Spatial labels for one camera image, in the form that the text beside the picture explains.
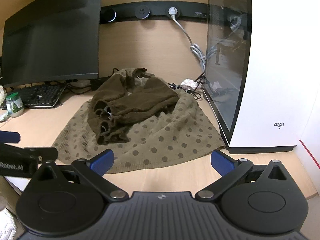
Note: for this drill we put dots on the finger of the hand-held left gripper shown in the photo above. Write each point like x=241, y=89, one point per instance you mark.
x=10, y=137
x=25, y=153

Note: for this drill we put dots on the glass jar with green lid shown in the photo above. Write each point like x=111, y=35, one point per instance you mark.
x=15, y=107

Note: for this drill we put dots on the white box with red edge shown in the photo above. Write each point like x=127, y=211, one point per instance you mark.
x=312, y=142

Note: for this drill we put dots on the white green packet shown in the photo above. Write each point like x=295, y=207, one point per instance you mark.
x=3, y=117

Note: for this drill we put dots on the white computer case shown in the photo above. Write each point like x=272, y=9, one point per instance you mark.
x=270, y=80

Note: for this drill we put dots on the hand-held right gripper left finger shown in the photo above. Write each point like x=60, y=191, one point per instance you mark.
x=103, y=162

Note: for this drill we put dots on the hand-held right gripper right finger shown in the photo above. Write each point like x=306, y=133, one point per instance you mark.
x=221, y=162

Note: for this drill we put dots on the black socket rail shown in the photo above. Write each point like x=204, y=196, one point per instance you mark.
x=125, y=11

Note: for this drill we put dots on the black computer monitor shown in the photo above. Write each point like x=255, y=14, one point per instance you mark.
x=50, y=35

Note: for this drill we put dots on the crumpled white tissue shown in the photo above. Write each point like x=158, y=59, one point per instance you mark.
x=188, y=83

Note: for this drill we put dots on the white quilted cloth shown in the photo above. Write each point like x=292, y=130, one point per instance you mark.
x=6, y=225

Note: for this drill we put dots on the black keyboard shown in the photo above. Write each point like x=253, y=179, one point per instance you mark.
x=37, y=96

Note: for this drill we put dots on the olive dotted garment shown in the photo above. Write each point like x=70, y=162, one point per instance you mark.
x=175, y=135

